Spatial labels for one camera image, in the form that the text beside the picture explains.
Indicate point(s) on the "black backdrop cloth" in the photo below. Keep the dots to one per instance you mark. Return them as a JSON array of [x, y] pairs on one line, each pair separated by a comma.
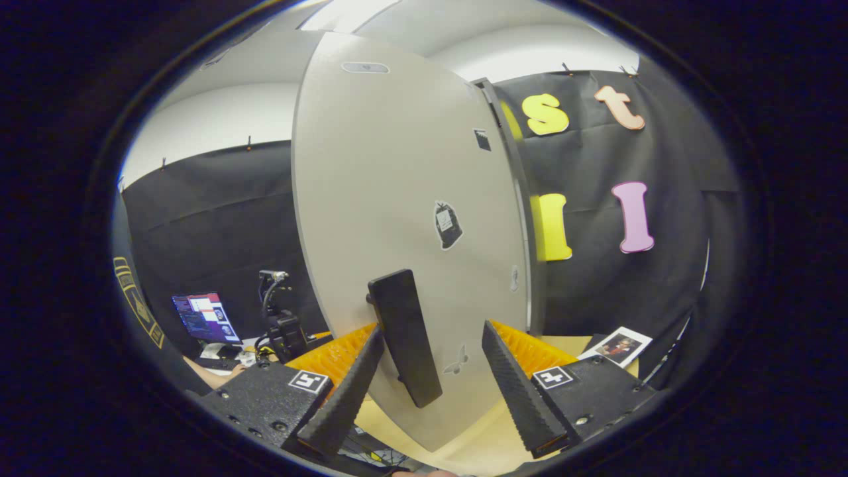
[[596, 285]]

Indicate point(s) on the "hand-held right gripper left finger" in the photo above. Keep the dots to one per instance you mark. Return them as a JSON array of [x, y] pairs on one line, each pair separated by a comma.
[[344, 404]]

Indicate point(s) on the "open laptop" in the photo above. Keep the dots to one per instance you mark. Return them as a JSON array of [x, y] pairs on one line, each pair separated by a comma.
[[205, 318]]

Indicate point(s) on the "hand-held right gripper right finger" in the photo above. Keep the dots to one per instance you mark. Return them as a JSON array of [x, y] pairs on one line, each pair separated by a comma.
[[520, 397]]

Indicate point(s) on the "grey cabinet door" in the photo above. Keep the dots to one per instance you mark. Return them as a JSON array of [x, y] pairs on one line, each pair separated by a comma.
[[397, 165]]

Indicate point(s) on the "white photo card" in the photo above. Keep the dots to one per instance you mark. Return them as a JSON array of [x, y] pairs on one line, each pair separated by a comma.
[[617, 346]]

